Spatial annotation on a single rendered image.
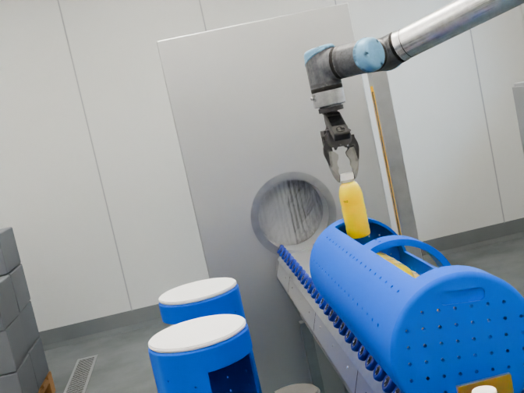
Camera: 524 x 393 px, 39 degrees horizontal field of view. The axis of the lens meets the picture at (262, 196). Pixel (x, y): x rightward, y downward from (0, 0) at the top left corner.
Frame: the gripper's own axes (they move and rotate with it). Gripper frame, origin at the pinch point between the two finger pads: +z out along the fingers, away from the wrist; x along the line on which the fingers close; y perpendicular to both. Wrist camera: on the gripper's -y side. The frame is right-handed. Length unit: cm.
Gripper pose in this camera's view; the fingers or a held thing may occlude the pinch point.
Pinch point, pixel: (346, 175)
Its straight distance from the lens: 210.4
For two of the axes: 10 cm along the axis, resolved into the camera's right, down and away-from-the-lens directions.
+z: 2.2, 9.7, 1.0
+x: -9.7, 2.3, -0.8
